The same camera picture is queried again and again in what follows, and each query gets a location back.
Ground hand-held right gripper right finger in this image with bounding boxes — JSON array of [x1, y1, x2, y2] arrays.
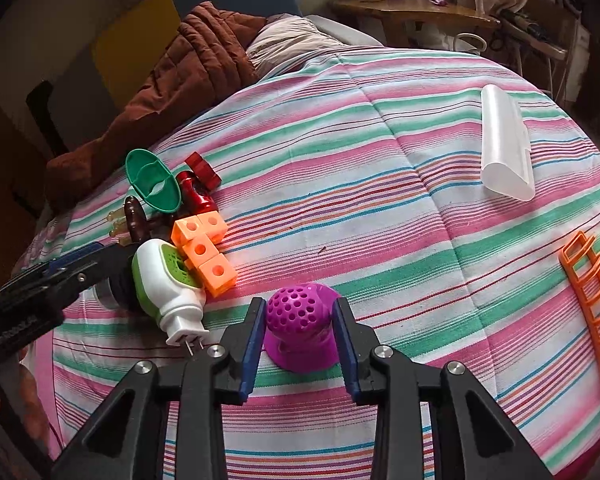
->
[[331, 297, 553, 480]]

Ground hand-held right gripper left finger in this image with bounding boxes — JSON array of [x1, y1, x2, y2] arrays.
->
[[52, 297, 268, 480]]

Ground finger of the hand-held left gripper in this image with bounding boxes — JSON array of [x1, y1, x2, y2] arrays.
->
[[0, 241, 106, 291], [45, 245, 133, 306]]

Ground black round metal-rimmed object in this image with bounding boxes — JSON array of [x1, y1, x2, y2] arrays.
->
[[96, 255, 143, 317]]

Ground brown toy figure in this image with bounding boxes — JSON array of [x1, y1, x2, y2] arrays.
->
[[107, 195, 176, 251]]

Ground purple perforated rubber toy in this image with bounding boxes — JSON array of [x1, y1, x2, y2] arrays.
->
[[264, 282, 342, 373]]

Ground green plastic funnel-shaped piece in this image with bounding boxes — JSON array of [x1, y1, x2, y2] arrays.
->
[[125, 148, 183, 213]]

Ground green and white plug-in device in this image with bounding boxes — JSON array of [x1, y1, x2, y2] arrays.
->
[[131, 239, 212, 358]]

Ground orange linked cube blocks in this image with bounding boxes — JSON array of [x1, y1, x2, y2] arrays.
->
[[171, 211, 239, 297]]

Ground shiny red capsule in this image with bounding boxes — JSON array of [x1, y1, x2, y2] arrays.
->
[[175, 171, 218, 216]]

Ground red wooden block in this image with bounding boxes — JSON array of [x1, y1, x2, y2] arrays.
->
[[185, 151, 222, 191]]

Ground striped bed sheet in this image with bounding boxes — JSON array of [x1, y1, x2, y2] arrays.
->
[[17, 47, 600, 478]]

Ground brown quilt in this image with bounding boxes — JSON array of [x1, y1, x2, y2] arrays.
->
[[45, 1, 268, 213]]

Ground yellow panel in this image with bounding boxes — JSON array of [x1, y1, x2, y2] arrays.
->
[[92, 0, 181, 106]]

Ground orange plastic rack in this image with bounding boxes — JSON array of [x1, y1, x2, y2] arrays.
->
[[558, 230, 600, 395]]

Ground translucent white plastic container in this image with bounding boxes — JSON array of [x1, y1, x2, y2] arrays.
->
[[480, 84, 536, 202]]

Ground beige pillow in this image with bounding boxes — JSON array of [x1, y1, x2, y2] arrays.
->
[[245, 15, 351, 81]]

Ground wooden bedside table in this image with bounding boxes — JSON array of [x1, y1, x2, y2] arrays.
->
[[330, 0, 501, 51]]

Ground white cable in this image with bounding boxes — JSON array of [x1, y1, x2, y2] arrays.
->
[[455, 32, 488, 56]]

